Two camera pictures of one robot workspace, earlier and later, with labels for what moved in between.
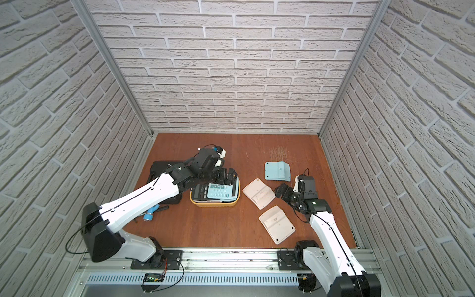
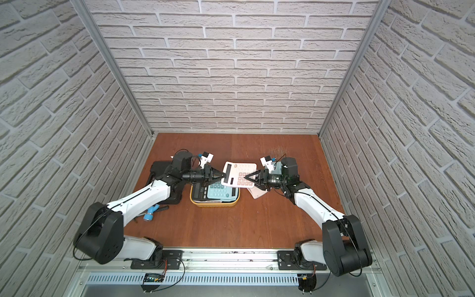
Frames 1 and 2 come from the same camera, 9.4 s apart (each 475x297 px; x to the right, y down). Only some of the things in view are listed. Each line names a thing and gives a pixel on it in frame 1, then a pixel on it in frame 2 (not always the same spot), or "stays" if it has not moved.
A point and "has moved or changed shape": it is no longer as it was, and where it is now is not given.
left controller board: x=154 y=277 stays
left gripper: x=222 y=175 stays
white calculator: x=260 y=193 has moved or changed shape
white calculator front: x=278 y=224 to x=235 y=174
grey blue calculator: x=225 y=193 stays
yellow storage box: x=216 y=204 stays
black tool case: x=158 y=168 stays
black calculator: x=200 y=192 stays
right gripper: x=285 y=197 to x=265 y=177
